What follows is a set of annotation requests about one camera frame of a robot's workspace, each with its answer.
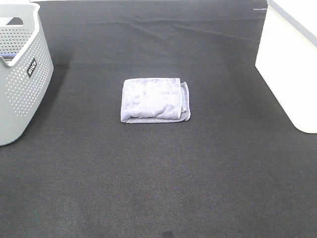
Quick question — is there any blue cloth inside basket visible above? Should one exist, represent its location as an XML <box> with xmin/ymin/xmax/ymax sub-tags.
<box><xmin>0</xmin><ymin>53</ymin><xmax>17</xmax><ymax>60</ymax></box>

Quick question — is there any black fabric table mat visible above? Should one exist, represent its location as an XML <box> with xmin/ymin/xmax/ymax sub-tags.
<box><xmin>0</xmin><ymin>0</ymin><xmax>317</xmax><ymax>238</ymax></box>

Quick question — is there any white plastic bin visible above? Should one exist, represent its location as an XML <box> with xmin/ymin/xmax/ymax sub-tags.
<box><xmin>255</xmin><ymin>0</ymin><xmax>317</xmax><ymax>133</ymax></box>

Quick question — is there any grey perforated laundry basket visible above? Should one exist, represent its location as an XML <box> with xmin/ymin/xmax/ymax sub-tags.
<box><xmin>0</xmin><ymin>1</ymin><xmax>53</xmax><ymax>146</ymax></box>

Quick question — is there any lavender towel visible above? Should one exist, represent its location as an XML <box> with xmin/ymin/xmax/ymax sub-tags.
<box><xmin>120</xmin><ymin>78</ymin><xmax>191</xmax><ymax>123</ymax></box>

